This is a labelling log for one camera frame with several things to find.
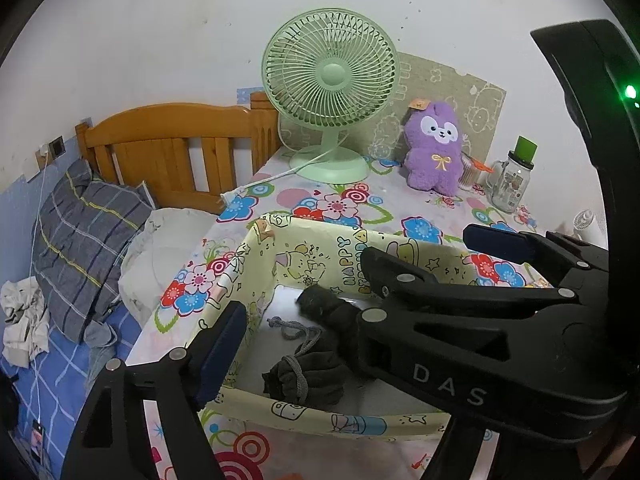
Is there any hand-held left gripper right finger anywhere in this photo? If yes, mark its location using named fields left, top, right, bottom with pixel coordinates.
left=419, top=412, right=496, bottom=480

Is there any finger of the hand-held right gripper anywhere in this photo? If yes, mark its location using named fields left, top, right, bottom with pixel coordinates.
left=463, top=223, right=609, bottom=307
left=356, top=246, right=619, bottom=437

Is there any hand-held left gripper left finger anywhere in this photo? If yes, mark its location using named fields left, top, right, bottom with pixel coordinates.
left=60, top=301, right=248, bottom=480

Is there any dark grey sock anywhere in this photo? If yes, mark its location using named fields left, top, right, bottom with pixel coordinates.
left=296, top=285, right=372, bottom=376

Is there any yellow cartoon fabric storage box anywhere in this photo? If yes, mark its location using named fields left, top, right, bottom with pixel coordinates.
left=192, top=212, right=482, bottom=442

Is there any glass jar with green lid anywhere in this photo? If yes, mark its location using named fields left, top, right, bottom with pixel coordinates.
left=487, top=136, right=539, bottom=213

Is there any cotton swab box orange lid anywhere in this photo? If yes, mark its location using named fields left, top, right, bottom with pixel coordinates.
left=457, top=152, right=494, bottom=192

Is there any white circulator fan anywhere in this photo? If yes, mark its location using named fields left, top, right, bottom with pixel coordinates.
left=570, top=208, right=609, bottom=250

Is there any floral tablecloth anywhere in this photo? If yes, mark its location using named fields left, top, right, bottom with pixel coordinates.
left=125, top=152, right=557, bottom=480

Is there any purple plush toy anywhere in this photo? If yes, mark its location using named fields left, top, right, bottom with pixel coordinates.
left=403, top=100, right=472, bottom=196

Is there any white quilt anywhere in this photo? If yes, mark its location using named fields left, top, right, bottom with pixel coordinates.
left=119, top=207, right=222, bottom=322

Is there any blue denim cloth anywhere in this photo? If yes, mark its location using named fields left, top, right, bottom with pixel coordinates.
left=82, top=320, right=132, bottom=393

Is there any beige cartoon print board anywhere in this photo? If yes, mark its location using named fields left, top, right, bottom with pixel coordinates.
left=367, top=50, right=507, bottom=173

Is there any blue checked bed sheet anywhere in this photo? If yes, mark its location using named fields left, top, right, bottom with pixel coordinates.
left=0, top=305, right=147, bottom=463

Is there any grey plaid pillow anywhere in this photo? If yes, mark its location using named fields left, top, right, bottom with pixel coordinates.
left=31, top=160, right=157, bottom=344

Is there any smartphone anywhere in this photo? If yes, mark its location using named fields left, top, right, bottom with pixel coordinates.
left=29, top=419, right=47, bottom=457

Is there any green desk fan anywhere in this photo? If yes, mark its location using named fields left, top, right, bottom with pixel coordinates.
left=261, top=8, right=399, bottom=184

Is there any crumpled white cloth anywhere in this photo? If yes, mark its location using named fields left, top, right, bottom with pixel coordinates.
left=0, top=276, right=52, bottom=367

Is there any wooden bed headboard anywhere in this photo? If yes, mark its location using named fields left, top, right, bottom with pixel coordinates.
left=75, top=92, right=281, bottom=212

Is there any dark grey drawstring pouch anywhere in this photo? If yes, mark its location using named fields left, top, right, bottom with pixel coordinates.
left=261, top=316, right=352, bottom=411

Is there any white fan power cord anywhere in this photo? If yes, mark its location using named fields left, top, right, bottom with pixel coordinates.
left=219, top=152, right=323, bottom=207

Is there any white charging cable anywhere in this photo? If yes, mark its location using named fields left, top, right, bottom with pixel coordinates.
left=27, top=144, right=52, bottom=426

